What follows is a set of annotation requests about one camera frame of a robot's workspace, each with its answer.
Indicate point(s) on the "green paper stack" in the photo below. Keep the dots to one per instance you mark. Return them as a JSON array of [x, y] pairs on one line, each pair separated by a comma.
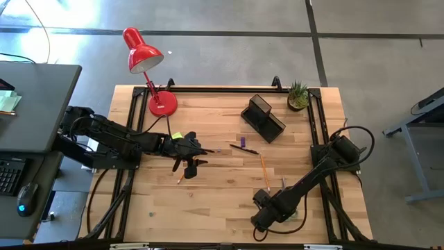
[[8, 101]]

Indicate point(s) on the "small purple eraser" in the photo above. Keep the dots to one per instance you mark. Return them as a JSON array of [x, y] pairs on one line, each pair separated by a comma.
[[243, 141]]

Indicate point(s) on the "black mesh desk organizer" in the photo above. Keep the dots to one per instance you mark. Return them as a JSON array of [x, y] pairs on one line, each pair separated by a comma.
[[267, 126]]

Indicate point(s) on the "black pen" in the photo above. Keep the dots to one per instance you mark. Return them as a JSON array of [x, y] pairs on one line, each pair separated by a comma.
[[244, 149]]

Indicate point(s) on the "white metal bracket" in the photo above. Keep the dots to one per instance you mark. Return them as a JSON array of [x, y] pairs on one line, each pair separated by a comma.
[[128, 246], [322, 247]]

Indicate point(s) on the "black aluminium table frame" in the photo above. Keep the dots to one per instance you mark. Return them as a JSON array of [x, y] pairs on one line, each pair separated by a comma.
[[225, 89]]

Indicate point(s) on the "grey side desk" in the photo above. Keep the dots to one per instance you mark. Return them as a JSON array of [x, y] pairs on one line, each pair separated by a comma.
[[38, 104]]

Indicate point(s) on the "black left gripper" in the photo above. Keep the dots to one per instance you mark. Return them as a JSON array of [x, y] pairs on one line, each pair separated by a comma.
[[184, 149]]

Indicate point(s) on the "red desk lamp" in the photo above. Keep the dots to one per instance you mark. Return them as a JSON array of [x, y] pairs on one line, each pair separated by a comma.
[[163, 104]]

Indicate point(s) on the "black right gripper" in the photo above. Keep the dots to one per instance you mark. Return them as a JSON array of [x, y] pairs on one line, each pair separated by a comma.
[[267, 213]]

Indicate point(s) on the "green sticky note pad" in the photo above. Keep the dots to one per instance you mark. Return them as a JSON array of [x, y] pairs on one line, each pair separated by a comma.
[[177, 135]]

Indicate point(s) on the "blue-grey metal table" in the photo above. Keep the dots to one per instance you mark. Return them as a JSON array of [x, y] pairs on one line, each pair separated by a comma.
[[415, 159]]

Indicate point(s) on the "yellow pencil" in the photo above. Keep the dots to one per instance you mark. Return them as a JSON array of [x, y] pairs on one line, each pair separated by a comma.
[[264, 172], [180, 179]]

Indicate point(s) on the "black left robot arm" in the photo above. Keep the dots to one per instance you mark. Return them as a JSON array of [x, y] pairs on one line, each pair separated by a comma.
[[114, 133]]

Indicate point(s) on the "black keyboard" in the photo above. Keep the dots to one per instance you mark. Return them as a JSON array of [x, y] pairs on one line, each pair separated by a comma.
[[10, 175]]

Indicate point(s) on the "black computer mouse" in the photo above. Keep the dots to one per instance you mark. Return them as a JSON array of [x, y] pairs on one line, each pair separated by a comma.
[[27, 198]]

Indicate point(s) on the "potted succulent plant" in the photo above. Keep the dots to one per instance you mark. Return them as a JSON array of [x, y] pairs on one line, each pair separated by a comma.
[[298, 99]]

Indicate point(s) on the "pencil on side desk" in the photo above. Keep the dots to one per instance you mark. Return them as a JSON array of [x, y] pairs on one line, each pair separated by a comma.
[[7, 112]]

